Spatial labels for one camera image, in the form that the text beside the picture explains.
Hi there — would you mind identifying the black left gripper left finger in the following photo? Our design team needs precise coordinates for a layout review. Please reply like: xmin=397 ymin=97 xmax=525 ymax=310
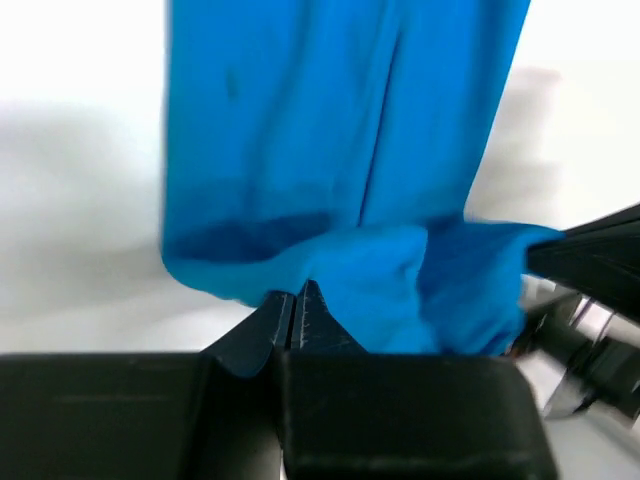
xmin=201 ymin=292 xmax=295 ymax=378

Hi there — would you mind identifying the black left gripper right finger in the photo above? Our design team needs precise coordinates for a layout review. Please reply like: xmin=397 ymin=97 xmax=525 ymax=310
xmin=288 ymin=281 xmax=366 ymax=354

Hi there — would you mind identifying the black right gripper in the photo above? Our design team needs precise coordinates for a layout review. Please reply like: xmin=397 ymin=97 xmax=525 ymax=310
xmin=509 ymin=204 xmax=639 ymax=422

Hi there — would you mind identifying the blue t shirt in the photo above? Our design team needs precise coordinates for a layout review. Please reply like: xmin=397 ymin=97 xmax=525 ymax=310
xmin=162 ymin=1 xmax=556 ymax=355

